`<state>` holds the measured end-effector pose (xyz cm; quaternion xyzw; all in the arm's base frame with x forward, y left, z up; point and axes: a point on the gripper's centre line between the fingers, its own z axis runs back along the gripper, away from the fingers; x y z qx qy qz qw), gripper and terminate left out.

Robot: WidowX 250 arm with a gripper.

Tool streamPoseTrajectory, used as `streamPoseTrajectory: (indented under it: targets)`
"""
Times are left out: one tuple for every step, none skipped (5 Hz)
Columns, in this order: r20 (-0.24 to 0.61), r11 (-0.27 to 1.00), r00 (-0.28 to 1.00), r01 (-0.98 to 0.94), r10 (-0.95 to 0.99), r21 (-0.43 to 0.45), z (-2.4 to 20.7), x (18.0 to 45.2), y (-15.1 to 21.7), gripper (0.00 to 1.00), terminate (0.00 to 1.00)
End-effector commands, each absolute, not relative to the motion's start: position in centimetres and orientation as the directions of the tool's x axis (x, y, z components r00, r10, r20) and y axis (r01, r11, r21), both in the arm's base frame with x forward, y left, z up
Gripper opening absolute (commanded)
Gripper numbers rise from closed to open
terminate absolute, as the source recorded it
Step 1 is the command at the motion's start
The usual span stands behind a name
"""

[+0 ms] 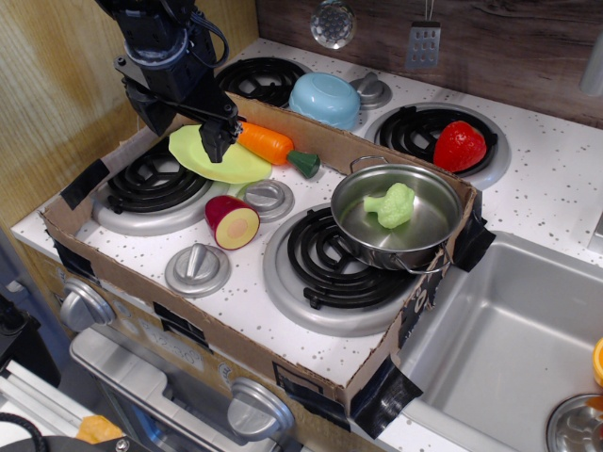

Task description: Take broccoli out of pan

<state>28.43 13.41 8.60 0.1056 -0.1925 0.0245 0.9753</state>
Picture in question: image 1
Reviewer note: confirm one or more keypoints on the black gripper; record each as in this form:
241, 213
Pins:
180, 79

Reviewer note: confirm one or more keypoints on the green toy broccoli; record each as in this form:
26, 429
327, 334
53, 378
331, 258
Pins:
394, 208

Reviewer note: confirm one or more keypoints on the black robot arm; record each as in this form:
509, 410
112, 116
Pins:
159, 24

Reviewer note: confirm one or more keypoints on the silver metal pan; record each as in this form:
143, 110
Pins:
419, 246

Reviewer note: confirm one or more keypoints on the yellow-green plastic plate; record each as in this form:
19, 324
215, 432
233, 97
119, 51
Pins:
238, 166

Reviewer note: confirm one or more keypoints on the orange toy carrot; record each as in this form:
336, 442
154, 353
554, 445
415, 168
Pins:
277, 149

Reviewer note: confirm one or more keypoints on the back left black burner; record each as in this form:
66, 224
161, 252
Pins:
266, 79

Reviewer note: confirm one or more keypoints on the black burner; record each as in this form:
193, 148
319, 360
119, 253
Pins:
414, 130
266, 79
313, 279
154, 195

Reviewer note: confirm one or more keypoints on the middle silver stovetop knob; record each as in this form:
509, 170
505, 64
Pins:
271, 199

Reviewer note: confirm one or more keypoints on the silver stovetop knob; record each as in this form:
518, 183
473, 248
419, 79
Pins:
271, 199
198, 271
372, 91

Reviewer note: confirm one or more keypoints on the front left black burner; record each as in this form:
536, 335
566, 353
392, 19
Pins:
154, 195

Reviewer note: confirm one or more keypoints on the halved red toy fruit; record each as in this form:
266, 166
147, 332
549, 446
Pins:
233, 222

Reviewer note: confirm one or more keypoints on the light blue plastic bowl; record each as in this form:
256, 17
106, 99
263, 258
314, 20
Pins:
326, 98

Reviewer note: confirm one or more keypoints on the front silver stovetop knob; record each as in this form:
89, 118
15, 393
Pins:
198, 271

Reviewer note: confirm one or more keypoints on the hanging silver slotted ladle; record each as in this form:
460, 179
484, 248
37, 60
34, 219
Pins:
333, 24

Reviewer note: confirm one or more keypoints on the back silver stovetop knob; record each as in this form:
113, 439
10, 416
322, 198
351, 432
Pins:
372, 91

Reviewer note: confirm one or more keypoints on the front right black burner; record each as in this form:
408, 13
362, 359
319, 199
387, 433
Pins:
313, 279

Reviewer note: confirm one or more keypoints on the back right black burner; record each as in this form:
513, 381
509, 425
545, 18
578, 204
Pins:
414, 130

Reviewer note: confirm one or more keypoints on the left silver oven knob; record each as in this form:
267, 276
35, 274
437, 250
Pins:
83, 307

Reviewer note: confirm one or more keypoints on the silver oven knob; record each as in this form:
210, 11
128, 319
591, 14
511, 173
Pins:
83, 307
255, 413

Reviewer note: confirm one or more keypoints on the hanging silver spatula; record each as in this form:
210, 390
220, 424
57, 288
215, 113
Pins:
424, 42

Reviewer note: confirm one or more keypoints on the red toy strawberry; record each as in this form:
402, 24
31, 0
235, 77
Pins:
459, 147

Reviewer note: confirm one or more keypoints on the right silver oven knob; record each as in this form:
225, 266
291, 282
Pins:
255, 413

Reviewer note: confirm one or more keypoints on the brown cardboard fence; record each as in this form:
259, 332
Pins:
328, 377

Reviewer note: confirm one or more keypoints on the orange yellow cloth piece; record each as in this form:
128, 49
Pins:
96, 429

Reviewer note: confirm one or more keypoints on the silver sink basin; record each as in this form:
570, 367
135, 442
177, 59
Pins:
504, 344

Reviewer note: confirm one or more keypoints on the yellow toy cup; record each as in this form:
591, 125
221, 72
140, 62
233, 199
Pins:
597, 361

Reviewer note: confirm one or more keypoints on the silver pot in sink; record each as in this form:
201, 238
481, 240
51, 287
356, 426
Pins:
576, 424

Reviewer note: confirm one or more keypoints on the silver oven door handle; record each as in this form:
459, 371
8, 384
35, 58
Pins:
160, 405

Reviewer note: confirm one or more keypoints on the silver faucet post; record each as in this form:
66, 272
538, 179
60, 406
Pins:
591, 82

